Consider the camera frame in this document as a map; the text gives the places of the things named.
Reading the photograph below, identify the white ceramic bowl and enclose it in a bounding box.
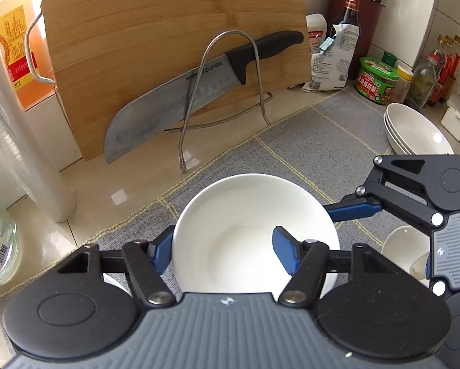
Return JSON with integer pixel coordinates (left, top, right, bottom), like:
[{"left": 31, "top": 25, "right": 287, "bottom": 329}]
[
  {"left": 381, "top": 226, "right": 430, "bottom": 288},
  {"left": 171, "top": 173, "right": 340, "bottom": 296}
]

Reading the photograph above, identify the bottom white oval plate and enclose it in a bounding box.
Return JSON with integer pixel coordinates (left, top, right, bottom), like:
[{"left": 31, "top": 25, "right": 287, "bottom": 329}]
[{"left": 384, "top": 123, "right": 407, "bottom": 155}]

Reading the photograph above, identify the middle white oval plate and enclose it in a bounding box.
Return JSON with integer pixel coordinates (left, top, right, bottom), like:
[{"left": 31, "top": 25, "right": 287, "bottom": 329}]
[{"left": 383, "top": 114, "right": 413, "bottom": 155}]

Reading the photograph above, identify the grey checked dish mat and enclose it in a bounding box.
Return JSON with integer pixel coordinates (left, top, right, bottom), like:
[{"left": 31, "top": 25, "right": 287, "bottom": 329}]
[{"left": 0, "top": 86, "right": 434, "bottom": 316}]

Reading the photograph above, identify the small clear glass bottle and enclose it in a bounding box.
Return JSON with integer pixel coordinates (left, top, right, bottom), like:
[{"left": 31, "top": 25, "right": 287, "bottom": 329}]
[{"left": 404, "top": 54, "right": 438, "bottom": 111}]

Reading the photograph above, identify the yellow lid small jar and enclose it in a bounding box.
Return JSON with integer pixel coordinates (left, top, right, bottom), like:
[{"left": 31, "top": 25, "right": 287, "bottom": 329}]
[{"left": 390, "top": 62, "right": 413, "bottom": 103}]

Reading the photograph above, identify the green lid sauce tub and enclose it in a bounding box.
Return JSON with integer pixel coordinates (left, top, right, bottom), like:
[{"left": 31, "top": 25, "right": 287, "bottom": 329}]
[{"left": 355, "top": 57, "right": 399, "bottom": 105}]

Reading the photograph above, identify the white clipped seasoning bag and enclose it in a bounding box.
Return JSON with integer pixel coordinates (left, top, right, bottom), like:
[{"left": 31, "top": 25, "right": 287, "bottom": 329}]
[{"left": 301, "top": 23, "right": 360, "bottom": 93}]

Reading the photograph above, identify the red label condiment bottle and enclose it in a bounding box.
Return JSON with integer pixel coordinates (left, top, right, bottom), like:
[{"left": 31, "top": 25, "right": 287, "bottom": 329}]
[{"left": 427, "top": 34, "right": 460, "bottom": 107}]

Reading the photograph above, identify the white squeeze bottle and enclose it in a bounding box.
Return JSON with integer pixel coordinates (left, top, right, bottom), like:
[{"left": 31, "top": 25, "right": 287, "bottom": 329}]
[{"left": 306, "top": 14, "right": 327, "bottom": 54}]

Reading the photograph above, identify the dark red knife block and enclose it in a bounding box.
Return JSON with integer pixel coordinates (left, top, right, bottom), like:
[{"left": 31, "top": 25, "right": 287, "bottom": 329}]
[{"left": 326, "top": 0, "right": 383, "bottom": 79}]

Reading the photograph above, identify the dark soy sauce bottle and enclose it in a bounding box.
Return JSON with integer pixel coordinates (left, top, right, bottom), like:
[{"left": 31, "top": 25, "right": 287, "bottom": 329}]
[{"left": 331, "top": 0, "right": 361, "bottom": 53}]

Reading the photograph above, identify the clear plastic wrap roll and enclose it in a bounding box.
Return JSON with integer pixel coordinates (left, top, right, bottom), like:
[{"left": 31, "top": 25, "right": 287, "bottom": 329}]
[{"left": 0, "top": 0, "right": 77, "bottom": 224}]

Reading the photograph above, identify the bamboo cutting board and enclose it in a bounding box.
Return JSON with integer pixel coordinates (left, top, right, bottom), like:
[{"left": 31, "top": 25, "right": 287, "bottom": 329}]
[{"left": 41, "top": 0, "right": 307, "bottom": 159}]

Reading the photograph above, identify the orange cooking oil bottle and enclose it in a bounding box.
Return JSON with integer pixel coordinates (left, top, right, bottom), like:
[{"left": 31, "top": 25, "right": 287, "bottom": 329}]
[{"left": 0, "top": 0, "right": 55, "bottom": 109}]

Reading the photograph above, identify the metal wire board rack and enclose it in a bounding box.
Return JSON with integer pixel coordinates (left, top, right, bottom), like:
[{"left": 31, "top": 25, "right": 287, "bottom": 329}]
[{"left": 171, "top": 29, "right": 272, "bottom": 173}]

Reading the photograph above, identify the steel kitchen knife black handle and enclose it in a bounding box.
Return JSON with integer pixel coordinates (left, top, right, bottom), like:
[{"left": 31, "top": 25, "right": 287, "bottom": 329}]
[{"left": 104, "top": 30, "right": 304, "bottom": 164}]

